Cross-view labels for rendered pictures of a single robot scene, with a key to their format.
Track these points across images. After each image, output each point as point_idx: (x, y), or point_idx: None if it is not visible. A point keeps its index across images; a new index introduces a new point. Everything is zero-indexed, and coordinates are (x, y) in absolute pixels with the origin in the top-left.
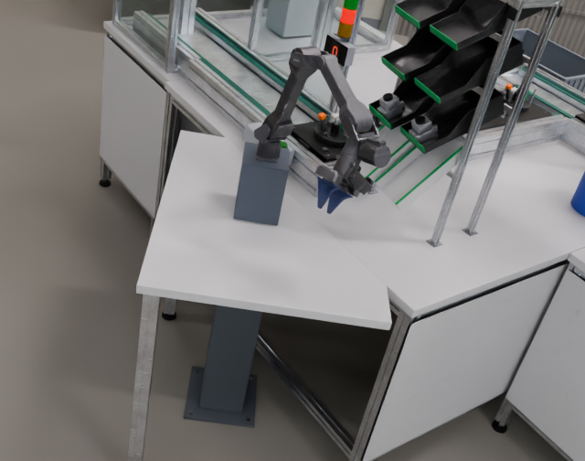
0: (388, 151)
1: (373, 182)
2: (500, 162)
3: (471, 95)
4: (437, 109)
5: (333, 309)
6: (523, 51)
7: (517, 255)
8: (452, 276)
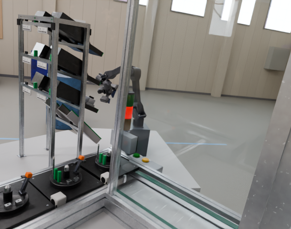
0: (96, 76)
1: (97, 90)
2: (19, 112)
3: (43, 87)
4: None
5: (97, 129)
6: (25, 52)
7: None
8: (46, 138)
